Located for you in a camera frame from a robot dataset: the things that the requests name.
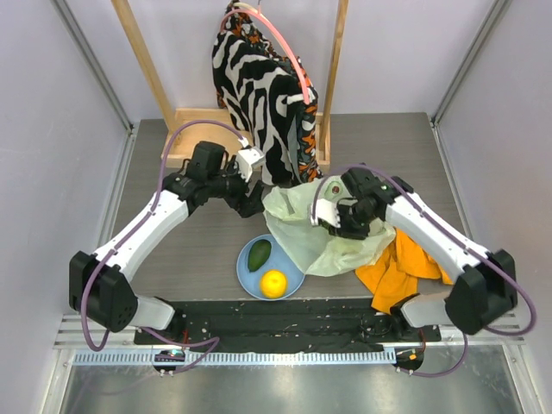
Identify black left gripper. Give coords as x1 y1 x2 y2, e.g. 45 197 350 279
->
207 156 265 217

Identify pale green plastic bag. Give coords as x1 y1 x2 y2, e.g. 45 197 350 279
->
262 179 396 277

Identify green fake avocado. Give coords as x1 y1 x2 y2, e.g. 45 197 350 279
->
247 239 272 273

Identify yellow fake orange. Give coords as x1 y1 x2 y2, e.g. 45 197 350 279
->
259 269 288 299

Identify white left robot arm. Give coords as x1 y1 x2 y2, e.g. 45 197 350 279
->
69 141 265 344

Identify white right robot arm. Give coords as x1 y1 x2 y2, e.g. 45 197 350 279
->
310 165 518 341

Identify blue plastic plate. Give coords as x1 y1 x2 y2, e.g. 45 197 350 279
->
236 234 305 301

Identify orange cloth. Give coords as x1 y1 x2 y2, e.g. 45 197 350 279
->
355 229 453 314

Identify wooden clothes rack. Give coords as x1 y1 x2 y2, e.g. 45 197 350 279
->
112 1 348 172

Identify zebra patterned garment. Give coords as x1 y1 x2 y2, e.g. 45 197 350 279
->
212 5 323 186

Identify pink clothes hanger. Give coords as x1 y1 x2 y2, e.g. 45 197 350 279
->
219 3 311 104

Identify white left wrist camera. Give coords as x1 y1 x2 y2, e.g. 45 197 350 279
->
235 136 265 183

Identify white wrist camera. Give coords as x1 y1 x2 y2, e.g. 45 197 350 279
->
310 198 341 229
235 136 265 183

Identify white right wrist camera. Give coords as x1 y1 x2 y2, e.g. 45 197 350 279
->
310 198 341 229

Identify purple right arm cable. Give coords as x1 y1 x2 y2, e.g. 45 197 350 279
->
310 162 538 337

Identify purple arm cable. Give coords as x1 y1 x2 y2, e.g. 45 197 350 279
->
80 119 251 353
310 162 538 337

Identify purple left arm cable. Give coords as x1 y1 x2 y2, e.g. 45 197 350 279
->
80 119 251 353

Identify white slotted cable duct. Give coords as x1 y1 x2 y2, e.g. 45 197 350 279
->
72 348 396 367

